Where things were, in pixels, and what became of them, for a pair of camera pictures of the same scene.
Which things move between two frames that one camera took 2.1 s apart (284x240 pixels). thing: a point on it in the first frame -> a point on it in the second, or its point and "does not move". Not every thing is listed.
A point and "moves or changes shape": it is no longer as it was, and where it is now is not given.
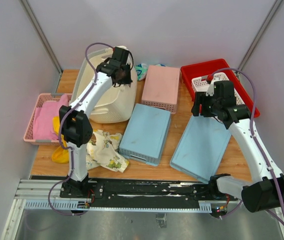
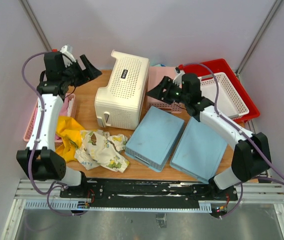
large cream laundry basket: [118, 104] moves or changes shape
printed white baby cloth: [105, 152] does not move
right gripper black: [200, 98] -> [166, 84]
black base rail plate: [144, 193] does not move
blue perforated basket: [145, 135] moves or changes shape
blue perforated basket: [200, 149] does not move
